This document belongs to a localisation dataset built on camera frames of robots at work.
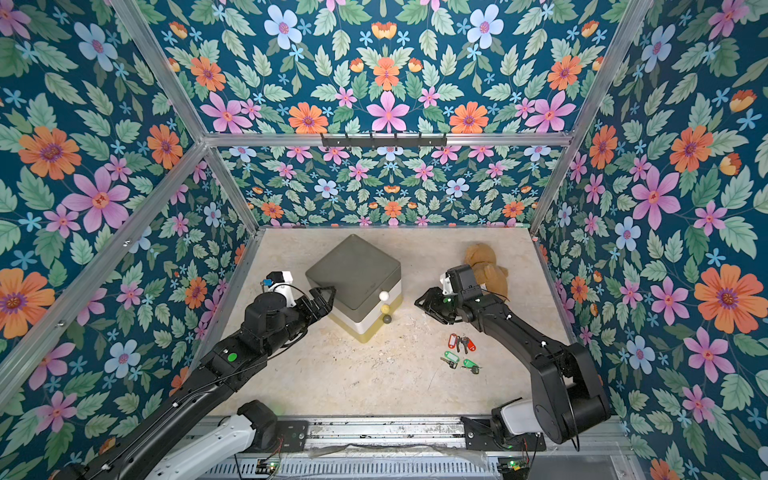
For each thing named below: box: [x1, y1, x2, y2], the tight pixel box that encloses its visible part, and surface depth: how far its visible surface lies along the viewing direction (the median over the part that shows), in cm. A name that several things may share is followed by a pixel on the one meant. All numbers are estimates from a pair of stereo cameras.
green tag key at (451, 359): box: [440, 351, 460, 369], surface depth 88 cm
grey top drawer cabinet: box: [306, 234, 402, 323], surface depth 82 cm
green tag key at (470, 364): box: [461, 358, 482, 375], surface depth 88 cm
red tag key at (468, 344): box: [460, 336, 477, 354], surface depth 91 cm
